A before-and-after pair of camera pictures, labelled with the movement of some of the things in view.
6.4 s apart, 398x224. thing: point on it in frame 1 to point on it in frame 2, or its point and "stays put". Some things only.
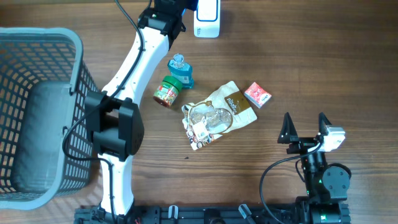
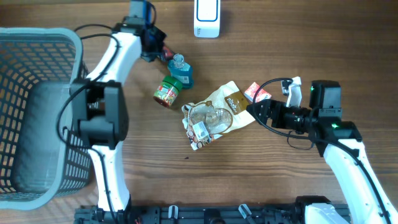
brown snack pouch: [226, 110] stays put
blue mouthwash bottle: [182, 71] stays put
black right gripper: [304, 143] to [269, 105]
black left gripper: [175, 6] to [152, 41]
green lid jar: [166, 91] stays put
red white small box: [257, 95] stays put
